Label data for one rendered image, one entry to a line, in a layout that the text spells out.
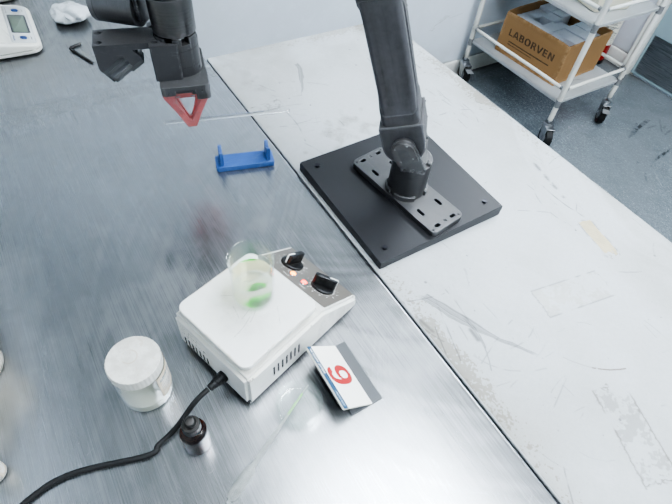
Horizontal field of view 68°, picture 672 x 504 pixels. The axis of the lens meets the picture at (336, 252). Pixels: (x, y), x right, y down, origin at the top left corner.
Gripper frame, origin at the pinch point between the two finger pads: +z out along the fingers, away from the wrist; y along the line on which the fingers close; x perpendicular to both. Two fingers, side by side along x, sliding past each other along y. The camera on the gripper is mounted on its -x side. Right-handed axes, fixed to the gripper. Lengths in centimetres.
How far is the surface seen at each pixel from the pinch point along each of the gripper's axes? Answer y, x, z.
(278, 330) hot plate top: 39.3, 5.7, 1.2
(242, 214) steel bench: 12.2, 5.2, 10.0
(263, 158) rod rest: 0.6, 10.8, 9.1
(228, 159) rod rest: -0.3, 4.9, 9.0
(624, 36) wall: -157, 253, 87
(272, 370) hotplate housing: 42.0, 4.3, 5.5
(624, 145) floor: -83, 207, 103
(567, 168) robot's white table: 12, 66, 11
